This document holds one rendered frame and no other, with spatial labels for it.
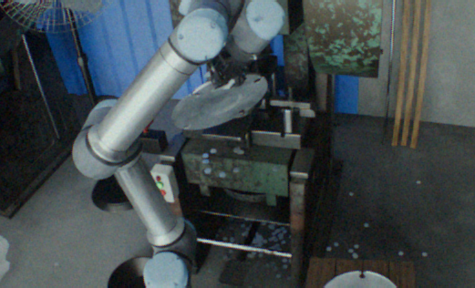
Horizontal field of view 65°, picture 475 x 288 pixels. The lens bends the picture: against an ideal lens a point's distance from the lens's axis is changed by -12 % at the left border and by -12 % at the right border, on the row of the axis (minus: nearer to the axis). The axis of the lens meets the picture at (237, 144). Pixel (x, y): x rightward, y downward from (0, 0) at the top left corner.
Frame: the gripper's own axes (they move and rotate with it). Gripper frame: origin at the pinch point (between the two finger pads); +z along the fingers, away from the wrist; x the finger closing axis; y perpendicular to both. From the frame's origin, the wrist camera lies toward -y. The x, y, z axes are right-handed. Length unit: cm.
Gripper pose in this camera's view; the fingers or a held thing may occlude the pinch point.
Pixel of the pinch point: (222, 81)
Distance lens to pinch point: 109.2
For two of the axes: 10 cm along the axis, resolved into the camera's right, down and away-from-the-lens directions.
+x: 4.7, 8.8, -0.9
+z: -3.2, 2.6, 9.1
